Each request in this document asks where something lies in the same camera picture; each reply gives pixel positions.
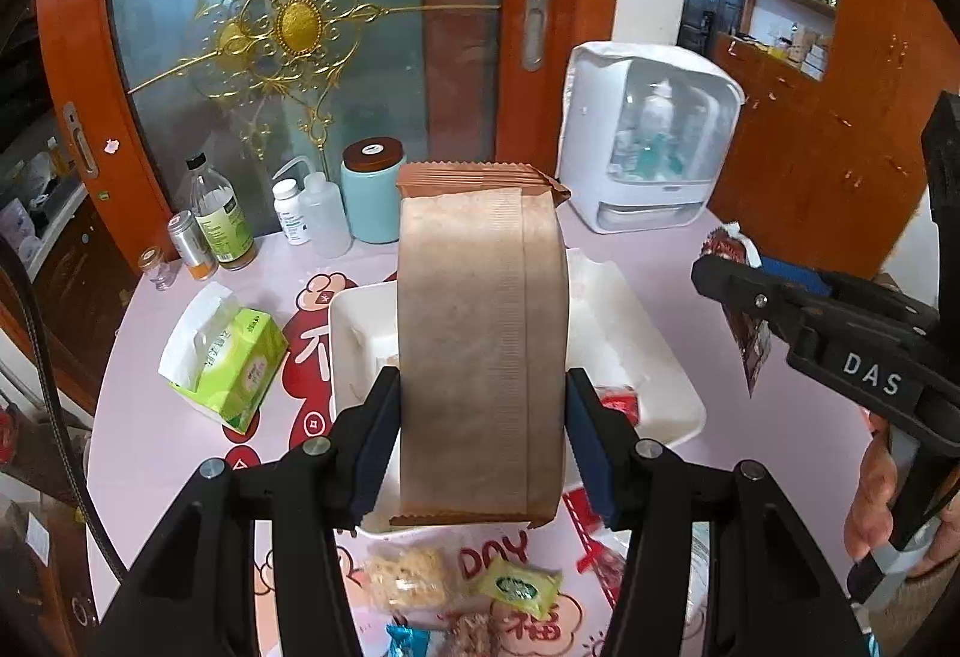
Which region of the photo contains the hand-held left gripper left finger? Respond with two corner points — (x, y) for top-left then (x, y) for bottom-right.
(97, 368), (406, 657)

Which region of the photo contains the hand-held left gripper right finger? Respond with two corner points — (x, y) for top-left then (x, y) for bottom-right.
(566, 366), (857, 657)

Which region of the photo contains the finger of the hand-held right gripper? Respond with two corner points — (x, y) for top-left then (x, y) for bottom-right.
(760, 258), (940, 329)
(690, 256), (842, 347)

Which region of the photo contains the clear nut packet red edge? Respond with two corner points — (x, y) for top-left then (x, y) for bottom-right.
(701, 223), (773, 399)

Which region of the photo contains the white plastic storage box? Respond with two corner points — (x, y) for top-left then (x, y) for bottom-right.
(328, 248), (707, 539)

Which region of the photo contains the brown paper-look snack packet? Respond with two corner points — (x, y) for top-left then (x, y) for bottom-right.
(390, 160), (575, 530)

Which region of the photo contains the person's right hand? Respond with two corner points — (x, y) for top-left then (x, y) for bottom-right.
(844, 433), (899, 566)

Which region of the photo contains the small red snack packet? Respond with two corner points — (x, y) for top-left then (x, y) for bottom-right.
(596, 383), (642, 429)

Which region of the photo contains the red header clear snack packet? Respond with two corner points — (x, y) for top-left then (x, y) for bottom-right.
(562, 486), (635, 602)

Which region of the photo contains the clear rice crisp packet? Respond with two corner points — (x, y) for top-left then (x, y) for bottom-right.
(364, 544), (451, 613)

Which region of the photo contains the green candy packet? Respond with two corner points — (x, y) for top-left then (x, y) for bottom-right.
(478, 559), (563, 617)

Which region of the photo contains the green tissue pack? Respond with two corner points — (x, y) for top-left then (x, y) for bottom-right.
(157, 282), (290, 434)

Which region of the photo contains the blue snack packet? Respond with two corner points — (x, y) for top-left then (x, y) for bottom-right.
(386, 623), (432, 657)

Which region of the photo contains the white countertop sterilizer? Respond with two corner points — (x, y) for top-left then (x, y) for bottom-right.
(555, 40), (745, 236)

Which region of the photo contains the clear nut bar packet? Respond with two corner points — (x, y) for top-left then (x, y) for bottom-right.
(446, 612), (500, 657)

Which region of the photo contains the pink printed tablecloth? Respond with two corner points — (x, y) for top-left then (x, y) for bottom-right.
(86, 199), (758, 657)

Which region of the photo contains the clear squeeze wash bottle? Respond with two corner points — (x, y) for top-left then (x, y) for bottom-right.
(274, 156), (353, 259)

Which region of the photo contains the white pill bottle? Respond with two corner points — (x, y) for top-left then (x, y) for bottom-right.
(271, 177), (312, 245)

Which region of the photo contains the light blue canister brown lid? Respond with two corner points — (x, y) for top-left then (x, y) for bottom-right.
(341, 139), (406, 244)

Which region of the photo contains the glass bottle green label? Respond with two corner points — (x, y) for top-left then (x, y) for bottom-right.
(184, 153), (257, 272)

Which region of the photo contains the small metal can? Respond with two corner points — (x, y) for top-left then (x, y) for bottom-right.
(166, 211), (218, 281)

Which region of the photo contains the small glass jar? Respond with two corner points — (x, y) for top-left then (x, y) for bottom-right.
(137, 246), (179, 292)

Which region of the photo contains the gold door ornament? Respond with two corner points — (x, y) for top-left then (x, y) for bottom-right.
(127, 0), (500, 155)

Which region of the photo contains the silver door handle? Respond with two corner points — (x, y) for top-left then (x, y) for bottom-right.
(61, 102), (98, 178)
(523, 0), (548, 69)

